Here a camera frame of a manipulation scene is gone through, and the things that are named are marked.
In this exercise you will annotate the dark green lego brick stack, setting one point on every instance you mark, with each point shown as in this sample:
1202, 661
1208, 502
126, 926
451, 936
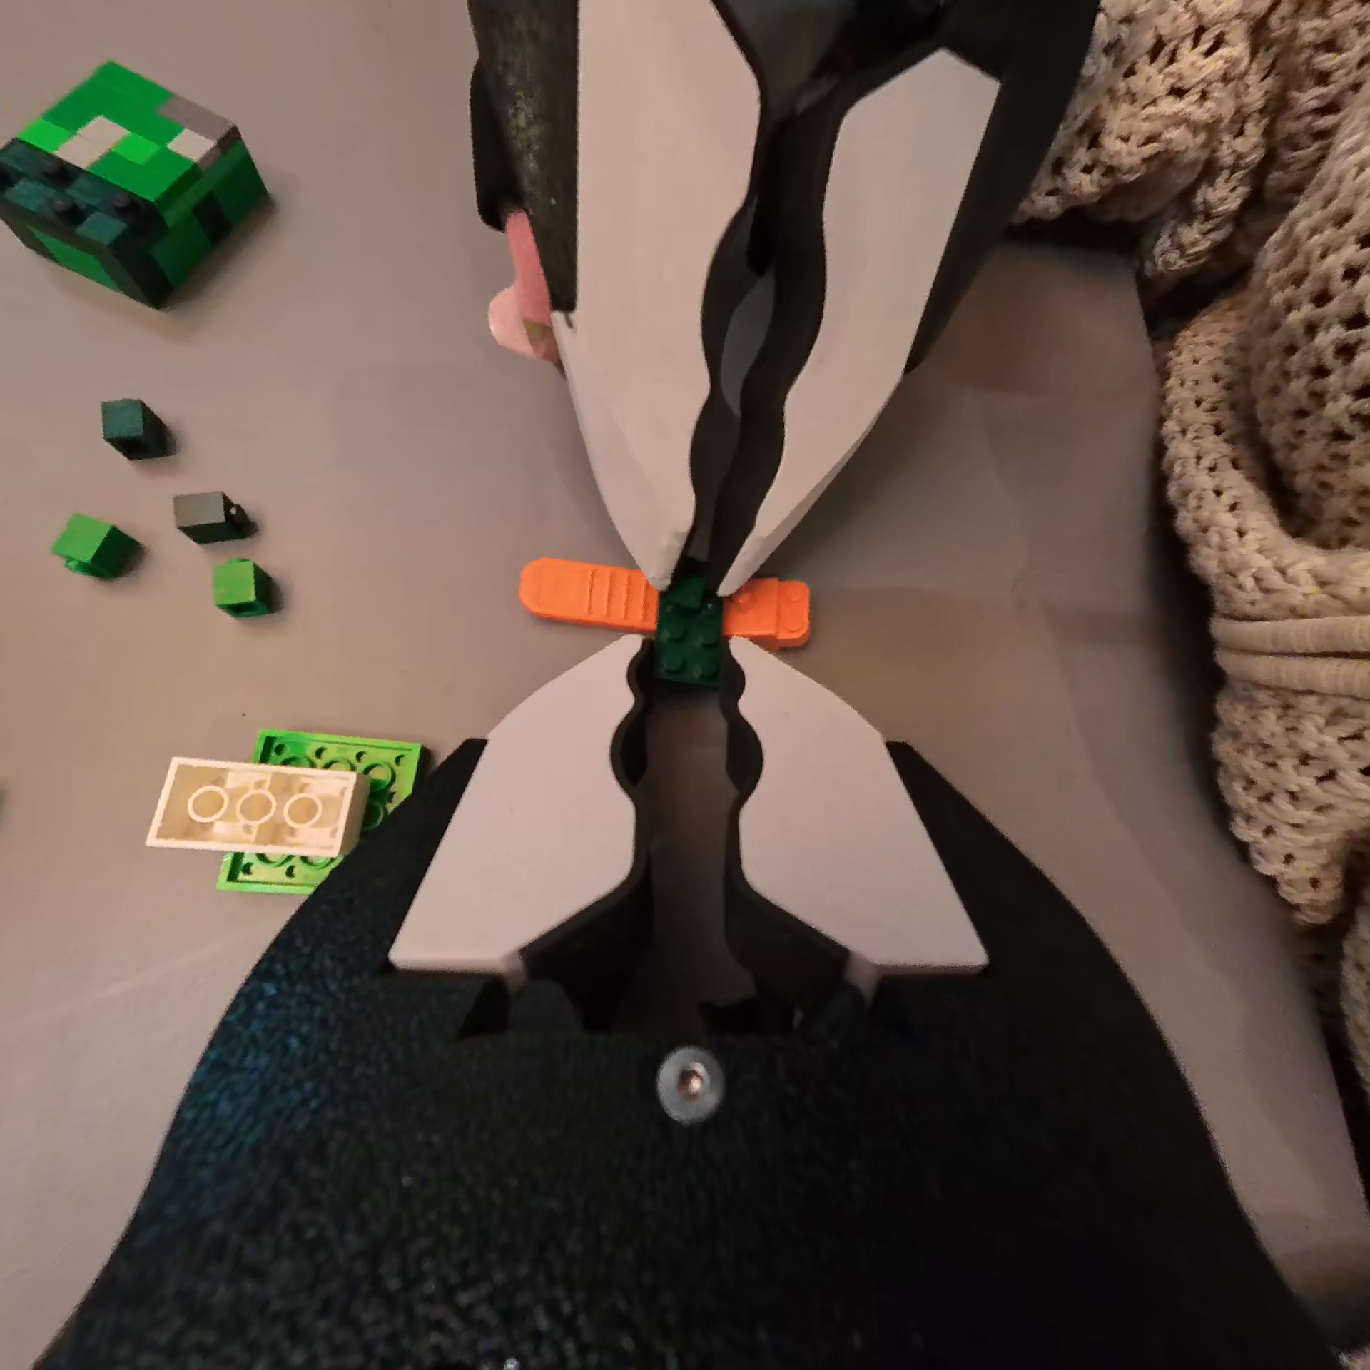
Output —
690, 632

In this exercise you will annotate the small bright green lego cube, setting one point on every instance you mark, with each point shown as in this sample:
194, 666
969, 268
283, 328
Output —
97, 543
243, 586

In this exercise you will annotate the orange brick separator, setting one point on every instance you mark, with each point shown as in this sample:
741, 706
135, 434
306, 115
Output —
579, 593

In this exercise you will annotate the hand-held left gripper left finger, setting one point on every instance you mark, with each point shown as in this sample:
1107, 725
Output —
537, 825

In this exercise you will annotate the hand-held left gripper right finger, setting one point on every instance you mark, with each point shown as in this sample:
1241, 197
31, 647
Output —
846, 835

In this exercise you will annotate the green pixel lego cube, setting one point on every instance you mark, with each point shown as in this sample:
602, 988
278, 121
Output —
128, 181

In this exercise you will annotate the green lego base, tan brick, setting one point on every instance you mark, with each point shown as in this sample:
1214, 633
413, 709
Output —
278, 809

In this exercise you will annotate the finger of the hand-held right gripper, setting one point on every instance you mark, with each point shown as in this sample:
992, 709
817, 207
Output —
888, 257
644, 235

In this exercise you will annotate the cream knit sweater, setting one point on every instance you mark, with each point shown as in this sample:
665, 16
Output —
1284, 600

